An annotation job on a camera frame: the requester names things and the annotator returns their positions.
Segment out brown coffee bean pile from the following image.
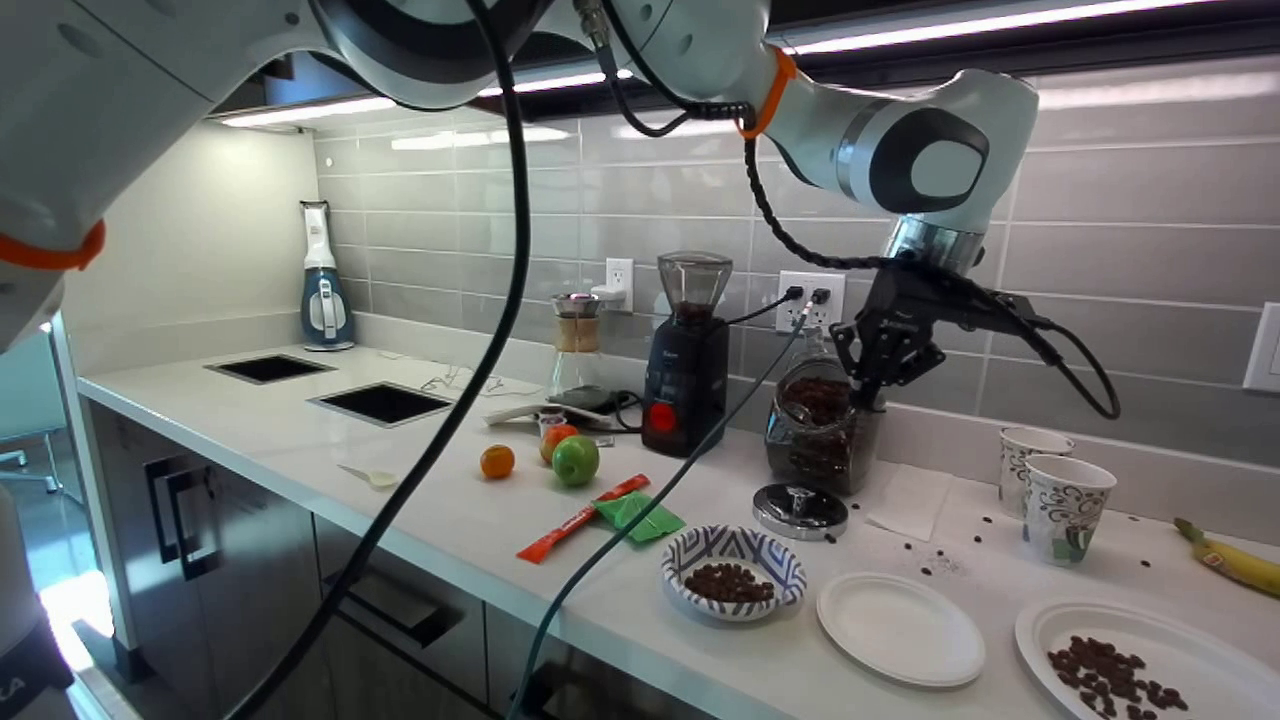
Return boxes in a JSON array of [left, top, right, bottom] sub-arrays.
[[1046, 632, 1192, 720], [682, 558, 779, 609]]

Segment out small white plate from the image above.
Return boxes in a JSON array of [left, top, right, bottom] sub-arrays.
[[811, 568, 992, 696]]

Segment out yellow banana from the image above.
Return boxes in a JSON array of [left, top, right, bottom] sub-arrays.
[[1169, 511, 1280, 602]]

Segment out white wall outlet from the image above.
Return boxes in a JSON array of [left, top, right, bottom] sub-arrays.
[[596, 251, 640, 320], [772, 266, 853, 340]]

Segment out black cabinet door handle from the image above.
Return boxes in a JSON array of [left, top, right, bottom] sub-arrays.
[[146, 454, 193, 564]]

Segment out dark upper cabinet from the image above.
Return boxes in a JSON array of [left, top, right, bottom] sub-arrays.
[[211, 0, 1280, 117]]

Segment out dark cabinet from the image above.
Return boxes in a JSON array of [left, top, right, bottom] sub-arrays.
[[211, 0, 1280, 117], [73, 394, 754, 720]]

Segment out white plastic spoon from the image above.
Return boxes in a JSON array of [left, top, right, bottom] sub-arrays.
[[335, 454, 404, 491]]

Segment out black drawer handle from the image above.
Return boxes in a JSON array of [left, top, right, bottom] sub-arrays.
[[324, 557, 464, 649]]

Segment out long orange-red packet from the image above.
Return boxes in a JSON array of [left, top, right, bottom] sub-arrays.
[[513, 466, 655, 568]]

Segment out translucent white paper sheet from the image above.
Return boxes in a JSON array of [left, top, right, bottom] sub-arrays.
[[853, 454, 965, 546]]

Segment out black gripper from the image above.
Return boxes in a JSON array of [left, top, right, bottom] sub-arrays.
[[850, 265, 970, 411]]

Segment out orange arm strap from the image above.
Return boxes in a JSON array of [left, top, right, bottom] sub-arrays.
[[0, 215, 109, 274], [736, 47, 805, 145]]

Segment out red-orange round fruit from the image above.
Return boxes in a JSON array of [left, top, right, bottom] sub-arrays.
[[535, 418, 583, 472]]

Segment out thin black power cable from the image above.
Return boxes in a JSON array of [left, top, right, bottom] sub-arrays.
[[515, 280, 822, 720]]

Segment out green apple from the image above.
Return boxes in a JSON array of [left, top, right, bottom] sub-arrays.
[[550, 432, 606, 491]]

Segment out blue and white blender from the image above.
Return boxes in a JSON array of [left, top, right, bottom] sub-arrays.
[[293, 196, 359, 355]]

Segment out large white plate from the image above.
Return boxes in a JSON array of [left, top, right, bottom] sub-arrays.
[[1012, 590, 1280, 720]]

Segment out blue patterned bowl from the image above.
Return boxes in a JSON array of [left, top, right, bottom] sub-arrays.
[[655, 520, 811, 629]]

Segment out dark lower cabinet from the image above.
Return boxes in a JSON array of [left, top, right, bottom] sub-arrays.
[[73, 394, 754, 720]]

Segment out glass jar of coffee beans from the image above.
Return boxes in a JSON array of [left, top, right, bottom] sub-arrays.
[[759, 355, 884, 505]]

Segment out small orange fruit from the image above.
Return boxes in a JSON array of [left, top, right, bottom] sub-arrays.
[[475, 439, 522, 488]]

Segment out patterned paper cup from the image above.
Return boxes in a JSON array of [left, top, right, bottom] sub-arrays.
[[992, 422, 1080, 520], [1022, 451, 1126, 568]]

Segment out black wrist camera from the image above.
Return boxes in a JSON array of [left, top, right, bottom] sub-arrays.
[[917, 266, 1061, 335]]

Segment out thick black hose cable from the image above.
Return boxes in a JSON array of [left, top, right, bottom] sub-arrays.
[[230, 0, 541, 720]]

